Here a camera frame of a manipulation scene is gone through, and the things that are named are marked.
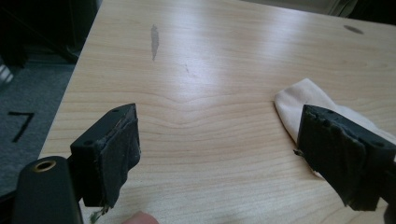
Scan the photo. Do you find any pale curtain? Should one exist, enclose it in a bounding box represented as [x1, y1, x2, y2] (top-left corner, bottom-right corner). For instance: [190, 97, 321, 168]
[326, 0, 359, 18]

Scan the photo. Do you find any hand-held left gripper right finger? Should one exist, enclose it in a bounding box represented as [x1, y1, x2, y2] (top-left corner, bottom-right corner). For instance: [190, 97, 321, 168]
[293, 104, 396, 212]

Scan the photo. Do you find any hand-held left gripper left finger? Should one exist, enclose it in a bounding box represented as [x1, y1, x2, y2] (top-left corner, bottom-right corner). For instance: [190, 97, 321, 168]
[69, 103, 142, 209]

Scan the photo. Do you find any dark furniture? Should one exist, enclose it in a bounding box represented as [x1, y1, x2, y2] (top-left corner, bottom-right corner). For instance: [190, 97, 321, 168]
[0, 0, 103, 69]

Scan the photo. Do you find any white cloth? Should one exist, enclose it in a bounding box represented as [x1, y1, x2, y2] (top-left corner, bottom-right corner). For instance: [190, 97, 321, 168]
[273, 77, 396, 180]

